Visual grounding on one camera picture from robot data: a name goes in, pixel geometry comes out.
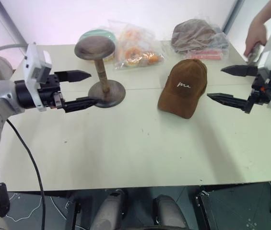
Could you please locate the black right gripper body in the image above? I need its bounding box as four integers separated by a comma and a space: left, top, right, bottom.
248, 68, 271, 105

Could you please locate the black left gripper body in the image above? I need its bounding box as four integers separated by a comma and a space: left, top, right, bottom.
37, 73, 67, 111

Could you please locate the grey handheld object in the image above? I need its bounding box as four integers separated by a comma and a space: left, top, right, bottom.
246, 42, 262, 65

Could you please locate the pale green round plate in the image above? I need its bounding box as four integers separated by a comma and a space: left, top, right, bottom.
79, 28, 117, 62

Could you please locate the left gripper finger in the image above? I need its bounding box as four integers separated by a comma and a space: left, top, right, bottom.
63, 96, 100, 114
53, 69, 93, 83

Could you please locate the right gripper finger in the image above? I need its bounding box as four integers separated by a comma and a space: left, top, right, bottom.
207, 93, 255, 114
221, 64, 259, 78

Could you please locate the grey cable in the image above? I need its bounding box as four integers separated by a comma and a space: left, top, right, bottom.
0, 43, 28, 60

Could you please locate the dark wooden hat stand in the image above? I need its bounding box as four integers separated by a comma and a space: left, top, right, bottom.
74, 37, 127, 108

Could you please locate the person's bare hand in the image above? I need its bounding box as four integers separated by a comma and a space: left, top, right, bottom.
244, 16, 268, 57

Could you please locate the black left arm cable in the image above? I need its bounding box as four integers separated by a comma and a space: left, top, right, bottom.
6, 119, 47, 230

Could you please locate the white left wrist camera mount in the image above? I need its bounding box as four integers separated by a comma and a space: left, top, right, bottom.
22, 43, 53, 112

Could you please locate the brown baseball cap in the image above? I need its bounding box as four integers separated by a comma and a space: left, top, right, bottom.
157, 59, 209, 120

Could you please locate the bagged brown cap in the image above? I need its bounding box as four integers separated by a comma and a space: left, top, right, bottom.
170, 18, 230, 61

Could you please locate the dark rounded grey shape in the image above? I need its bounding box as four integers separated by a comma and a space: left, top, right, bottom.
153, 194, 189, 230
89, 189, 129, 230

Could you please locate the black metal table frame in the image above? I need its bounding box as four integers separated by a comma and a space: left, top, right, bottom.
64, 200, 82, 230
194, 190, 220, 230

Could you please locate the clear bag of toy doughnuts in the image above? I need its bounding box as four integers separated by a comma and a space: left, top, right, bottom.
107, 19, 166, 71

